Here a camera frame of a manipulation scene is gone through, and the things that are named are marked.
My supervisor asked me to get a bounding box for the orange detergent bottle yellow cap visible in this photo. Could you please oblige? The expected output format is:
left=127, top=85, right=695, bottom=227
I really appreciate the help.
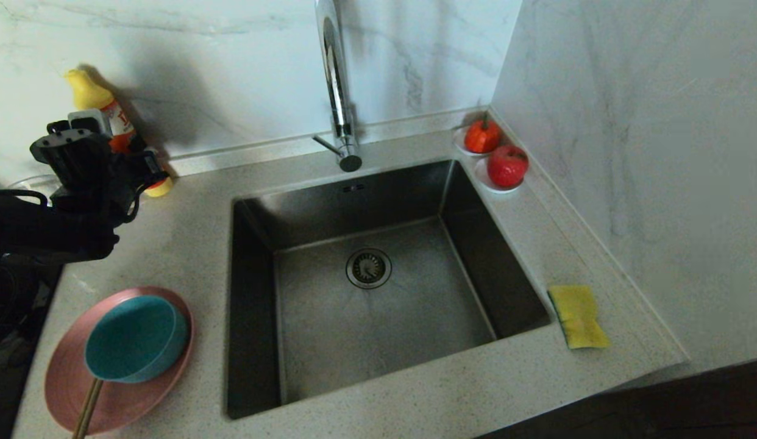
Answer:
left=64, top=68, right=174, bottom=198

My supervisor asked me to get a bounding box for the stainless steel sink basin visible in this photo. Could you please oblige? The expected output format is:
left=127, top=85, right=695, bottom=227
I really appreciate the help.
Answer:
left=225, top=159, right=552, bottom=420

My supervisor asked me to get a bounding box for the yellow and green sponge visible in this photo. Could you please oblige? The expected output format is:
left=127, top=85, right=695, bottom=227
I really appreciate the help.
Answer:
left=547, top=285, right=611, bottom=350

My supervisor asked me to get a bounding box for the teal bowl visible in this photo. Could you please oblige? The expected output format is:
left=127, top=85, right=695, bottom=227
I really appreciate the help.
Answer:
left=85, top=295, right=190, bottom=384

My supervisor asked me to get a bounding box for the chrome kitchen faucet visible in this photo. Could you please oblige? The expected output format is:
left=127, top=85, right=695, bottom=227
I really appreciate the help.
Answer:
left=311, top=0, right=363, bottom=173

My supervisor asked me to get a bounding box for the pink round plate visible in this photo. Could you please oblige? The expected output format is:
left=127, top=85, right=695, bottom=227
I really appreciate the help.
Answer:
left=44, top=286, right=196, bottom=435

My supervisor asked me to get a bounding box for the black cooktop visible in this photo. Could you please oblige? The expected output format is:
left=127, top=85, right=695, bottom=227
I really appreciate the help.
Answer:
left=0, top=262, right=62, bottom=439

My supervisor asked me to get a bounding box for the round metal drain strainer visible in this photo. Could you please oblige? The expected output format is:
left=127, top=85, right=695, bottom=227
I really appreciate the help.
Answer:
left=345, top=247, right=393, bottom=290

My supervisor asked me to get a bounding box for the small white dish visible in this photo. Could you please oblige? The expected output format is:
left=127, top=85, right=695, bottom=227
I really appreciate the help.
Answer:
left=453, top=124, right=504, bottom=158
left=474, top=156, right=525, bottom=195

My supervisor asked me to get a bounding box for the red tomato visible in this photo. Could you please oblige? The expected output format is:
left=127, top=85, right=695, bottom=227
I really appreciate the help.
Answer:
left=464, top=115, right=502, bottom=154

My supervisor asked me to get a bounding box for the red apple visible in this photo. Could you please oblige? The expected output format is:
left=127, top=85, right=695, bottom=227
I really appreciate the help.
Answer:
left=488, top=144, right=530, bottom=188

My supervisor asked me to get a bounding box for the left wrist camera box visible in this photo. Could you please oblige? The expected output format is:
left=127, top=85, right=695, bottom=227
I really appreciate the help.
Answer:
left=29, top=110, right=115, bottom=184

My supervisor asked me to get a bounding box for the gold slim utensil handle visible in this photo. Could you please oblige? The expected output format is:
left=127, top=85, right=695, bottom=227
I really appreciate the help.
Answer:
left=73, top=378, right=104, bottom=439

